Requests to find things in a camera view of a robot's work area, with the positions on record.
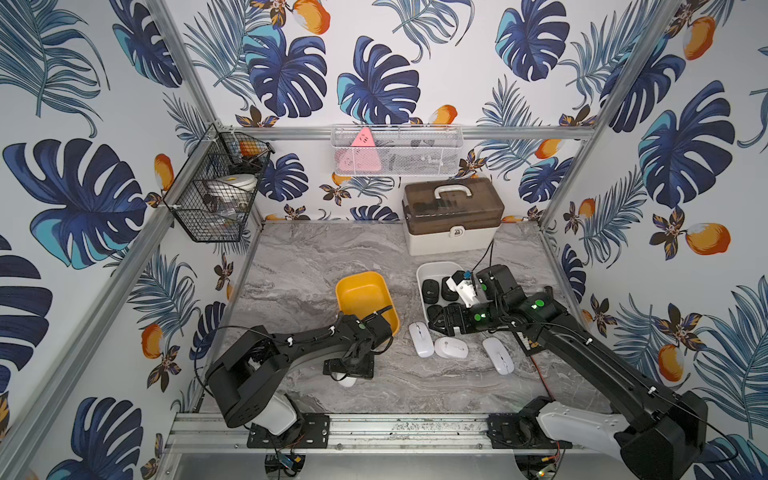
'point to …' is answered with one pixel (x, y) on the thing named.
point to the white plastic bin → (437, 270)
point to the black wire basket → (206, 217)
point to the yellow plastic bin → (362, 294)
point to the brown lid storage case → (451, 215)
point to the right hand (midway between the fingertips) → (442, 321)
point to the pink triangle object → (361, 155)
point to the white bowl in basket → (234, 185)
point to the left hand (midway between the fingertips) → (353, 371)
